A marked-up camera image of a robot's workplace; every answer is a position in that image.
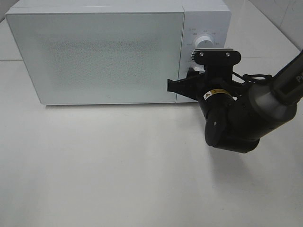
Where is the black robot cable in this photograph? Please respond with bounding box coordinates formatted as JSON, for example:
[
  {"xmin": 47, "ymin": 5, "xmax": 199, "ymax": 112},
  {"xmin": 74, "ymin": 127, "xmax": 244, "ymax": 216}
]
[{"xmin": 232, "ymin": 70, "xmax": 273, "ymax": 84}]

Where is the white microwave oven body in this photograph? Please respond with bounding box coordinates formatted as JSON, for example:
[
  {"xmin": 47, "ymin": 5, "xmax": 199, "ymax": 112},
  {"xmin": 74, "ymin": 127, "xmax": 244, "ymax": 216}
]
[{"xmin": 5, "ymin": 0, "xmax": 232, "ymax": 103}]

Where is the white microwave door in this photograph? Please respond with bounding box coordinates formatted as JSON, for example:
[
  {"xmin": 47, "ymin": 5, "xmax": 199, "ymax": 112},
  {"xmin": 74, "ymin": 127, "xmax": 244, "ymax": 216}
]
[{"xmin": 7, "ymin": 13, "xmax": 183, "ymax": 105}]

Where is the white microwave knob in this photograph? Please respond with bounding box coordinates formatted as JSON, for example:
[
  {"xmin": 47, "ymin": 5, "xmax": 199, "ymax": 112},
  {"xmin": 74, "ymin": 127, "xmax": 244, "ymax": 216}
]
[
  {"xmin": 194, "ymin": 34, "xmax": 214, "ymax": 49},
  {"xmin": 193, "ymin": 66, "xmax": 204, "ymax": 72}
]

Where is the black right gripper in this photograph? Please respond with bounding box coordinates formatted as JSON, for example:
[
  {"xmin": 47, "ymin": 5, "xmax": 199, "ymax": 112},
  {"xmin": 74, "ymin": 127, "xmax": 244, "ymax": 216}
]
[{"xmin": 167, "ymin": 64, "xmax": 248, "ymax": 119}]

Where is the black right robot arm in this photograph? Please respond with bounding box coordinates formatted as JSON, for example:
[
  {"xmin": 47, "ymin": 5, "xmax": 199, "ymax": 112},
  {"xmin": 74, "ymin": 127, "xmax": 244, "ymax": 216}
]
[{"xmin": 167, "ymin": 49, "xmax": 303, "ymax": 153}]

